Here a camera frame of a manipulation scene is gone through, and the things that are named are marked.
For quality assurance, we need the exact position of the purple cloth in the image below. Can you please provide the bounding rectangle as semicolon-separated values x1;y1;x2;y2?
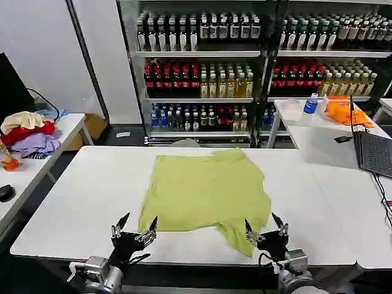
10;132;62;154

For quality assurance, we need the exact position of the orange cloth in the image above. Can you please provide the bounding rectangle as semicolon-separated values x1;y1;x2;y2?
322;95;375;129

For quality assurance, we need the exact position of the black laptop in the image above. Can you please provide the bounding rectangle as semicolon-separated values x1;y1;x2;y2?
349;95;392;180

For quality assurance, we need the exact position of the white side table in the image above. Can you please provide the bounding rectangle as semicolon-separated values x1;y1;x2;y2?
0;113;87;229

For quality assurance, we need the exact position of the cream cloth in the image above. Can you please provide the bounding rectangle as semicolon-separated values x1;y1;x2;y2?
0;111;47;134

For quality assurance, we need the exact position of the blue striped cloth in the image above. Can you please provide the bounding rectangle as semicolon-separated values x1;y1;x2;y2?
22;151;51;160

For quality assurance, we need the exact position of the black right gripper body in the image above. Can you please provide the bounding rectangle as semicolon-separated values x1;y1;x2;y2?
257;230;290;262

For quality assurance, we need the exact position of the black monitor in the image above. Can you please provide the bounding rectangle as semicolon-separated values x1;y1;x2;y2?
0;52;35;124

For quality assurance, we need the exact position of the blue-capped water bottle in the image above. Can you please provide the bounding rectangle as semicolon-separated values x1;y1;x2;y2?
302;93;320;119

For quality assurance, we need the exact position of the black computer mouse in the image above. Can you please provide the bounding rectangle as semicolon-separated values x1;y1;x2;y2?
0;184;17;203

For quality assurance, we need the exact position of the green t-shirt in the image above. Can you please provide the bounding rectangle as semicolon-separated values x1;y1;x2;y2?
137;146;273;259

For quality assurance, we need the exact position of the orange toy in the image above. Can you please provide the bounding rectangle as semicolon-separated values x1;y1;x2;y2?
0;154;21;172

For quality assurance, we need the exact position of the grey chair back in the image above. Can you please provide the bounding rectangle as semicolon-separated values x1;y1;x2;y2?
170;138;202;148

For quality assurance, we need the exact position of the light blue cloth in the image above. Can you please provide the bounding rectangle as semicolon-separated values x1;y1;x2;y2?
39;107;69;122

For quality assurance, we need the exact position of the red cloth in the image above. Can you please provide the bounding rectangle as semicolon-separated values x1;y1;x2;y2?
2;119;56;146

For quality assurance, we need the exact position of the black monitor cable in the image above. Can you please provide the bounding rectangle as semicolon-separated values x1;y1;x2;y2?
26;88;59;121

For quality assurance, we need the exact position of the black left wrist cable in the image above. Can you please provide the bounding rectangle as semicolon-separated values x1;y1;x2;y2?
127;252;151;266

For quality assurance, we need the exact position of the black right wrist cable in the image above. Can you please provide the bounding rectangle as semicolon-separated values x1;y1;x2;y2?
257;251;277;274

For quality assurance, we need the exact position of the metal shelf with bottles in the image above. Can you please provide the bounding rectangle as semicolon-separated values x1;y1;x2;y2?
116;0;276;148
265;0;392;148

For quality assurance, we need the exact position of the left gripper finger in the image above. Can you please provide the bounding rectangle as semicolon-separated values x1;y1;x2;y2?
110;211;131;239
134;215;159;244

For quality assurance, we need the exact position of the cardboard box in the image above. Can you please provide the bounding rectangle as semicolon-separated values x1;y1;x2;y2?
65;113;108;151

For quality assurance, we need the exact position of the black slanted frame post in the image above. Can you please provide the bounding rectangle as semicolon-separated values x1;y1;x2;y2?
65;0;111;124

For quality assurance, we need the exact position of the white desk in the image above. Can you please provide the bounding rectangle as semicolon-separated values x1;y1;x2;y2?
265;98;392;184

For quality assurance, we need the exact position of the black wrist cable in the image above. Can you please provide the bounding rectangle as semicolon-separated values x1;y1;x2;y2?
257;251;277;274
127;252;151;266

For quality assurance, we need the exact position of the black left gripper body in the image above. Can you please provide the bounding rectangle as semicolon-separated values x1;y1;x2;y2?
107;231;145;270

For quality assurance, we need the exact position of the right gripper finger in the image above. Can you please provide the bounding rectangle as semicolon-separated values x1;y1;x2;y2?
244;218;266;243
271;211;290;237

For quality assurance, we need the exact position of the black laptop cable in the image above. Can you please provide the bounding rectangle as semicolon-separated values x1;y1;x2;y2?
371;171;392;234

